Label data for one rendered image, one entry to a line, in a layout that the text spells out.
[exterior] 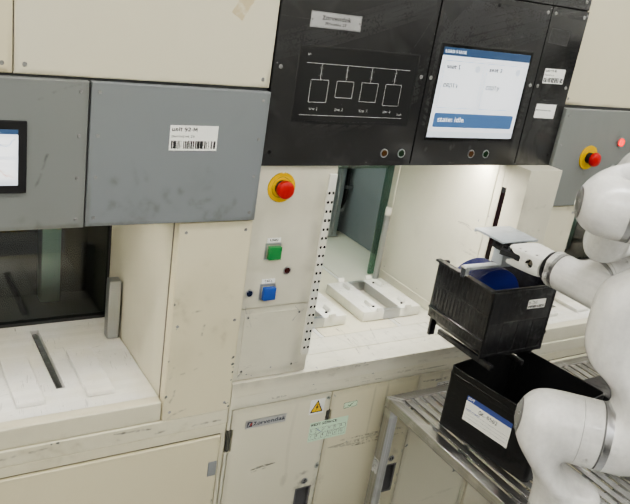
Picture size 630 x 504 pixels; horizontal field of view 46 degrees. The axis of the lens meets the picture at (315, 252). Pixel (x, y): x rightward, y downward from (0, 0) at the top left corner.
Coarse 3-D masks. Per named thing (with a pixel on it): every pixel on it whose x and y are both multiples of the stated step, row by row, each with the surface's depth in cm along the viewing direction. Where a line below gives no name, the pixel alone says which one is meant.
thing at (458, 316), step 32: (448, 288) 186; (480, 288) 177; (512, 288) 176; (544, 288) 181; (448, 320) 187; (480, 320) 177; (512, 320) 180; (544, 320) 186; (480, 352) 178; (512, 352) 184
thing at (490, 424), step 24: (504, 360) 204; (528, 360) 203; (456, 384) 188; (480, 384) 182; (504, 384) 209; (528, 384) 204; (552, 384) 198; (576, 384) 192; (456, 408) 188; (480, 408) 182; (504, 408) 177; (456, 432) 189; (480, 432) 183; (504, 432) 178; (504, 456) 179; (528, 480) 176
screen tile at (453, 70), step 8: (448, 64) 173; (456, 64) 174; (464, 64) 175; (472, 64) 176; (480, 64) 177; (448, 72) 173; (456, 72) 175; (464, 72) 176; (472, 72) 177; (456, 80) 176; (464, 80) 177; (472, 80) 178; (480, 80) 179; (440, 88) 174; (472, 88) 179; (440, 96) 175; (448, 96) 176; (456, 96) 177; (464, 96) 179; (472, 96) 180; (440, 104) 176; (448, 104) 177; (456, 104) 178; (464, 104) 180; (472, 104) 181
